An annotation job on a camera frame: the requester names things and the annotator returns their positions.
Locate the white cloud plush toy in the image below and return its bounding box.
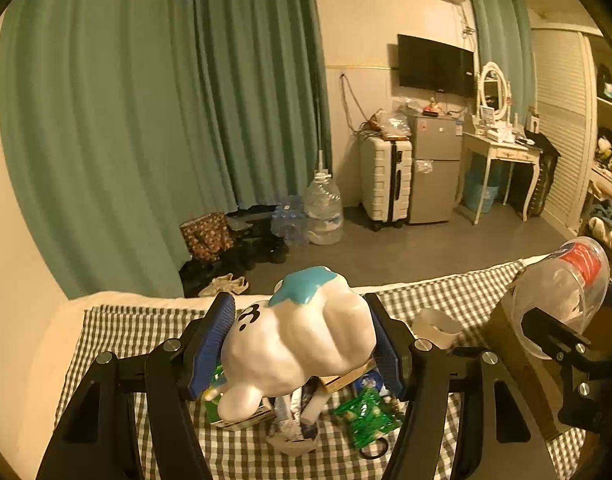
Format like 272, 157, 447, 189
218, 266, 376, 422

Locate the large green curtain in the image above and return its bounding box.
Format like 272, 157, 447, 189
0, 0, 331, 298

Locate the white sneakers pair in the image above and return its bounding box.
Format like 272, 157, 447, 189
197, 273, 249, 297

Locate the brown patterned bag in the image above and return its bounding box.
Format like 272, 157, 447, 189
180, 212, 234, 262

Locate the right green curtain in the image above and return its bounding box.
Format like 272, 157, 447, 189
470, 0, 536, 125

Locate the grey mini fridge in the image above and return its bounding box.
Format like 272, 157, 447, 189
408, 115, 463, 224

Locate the white dressing table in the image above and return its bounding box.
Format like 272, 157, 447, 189
455, 132, 542, 222

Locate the crumpled white tissue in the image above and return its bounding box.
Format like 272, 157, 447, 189
411, 308, 464, 350

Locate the clear plastic cup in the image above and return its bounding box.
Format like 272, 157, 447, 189
510, 236, 609, 360

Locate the white suitcase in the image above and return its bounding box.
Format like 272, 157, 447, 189
359, 136, 413, 231

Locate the small cardboard box item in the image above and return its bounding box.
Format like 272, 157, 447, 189
204, 364, 278, 432

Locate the black wall television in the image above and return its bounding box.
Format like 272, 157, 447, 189
397, 35, 475, 99

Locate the white louvered wardrobe door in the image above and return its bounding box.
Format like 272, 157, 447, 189
532, 28, 598, 237

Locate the green medicine sachet pack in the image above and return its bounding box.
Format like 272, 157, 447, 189
333, 387, 401, 450

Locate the large clear water jug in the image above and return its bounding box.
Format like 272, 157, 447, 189
304, 150, 344, 246

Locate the black hanging bag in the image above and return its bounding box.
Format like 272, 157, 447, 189
526, 131, 560, 217

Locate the black hair tie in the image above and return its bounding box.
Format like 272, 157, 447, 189
359, 435, 391, 461

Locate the bottled water pack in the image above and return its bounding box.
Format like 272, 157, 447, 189
271, 195, 308, 247

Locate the white oval vanity mirror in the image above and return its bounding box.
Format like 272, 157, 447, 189
476, 62, 512, 125

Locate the blue waste bin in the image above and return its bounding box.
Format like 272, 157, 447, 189
462, 172, 499, 214

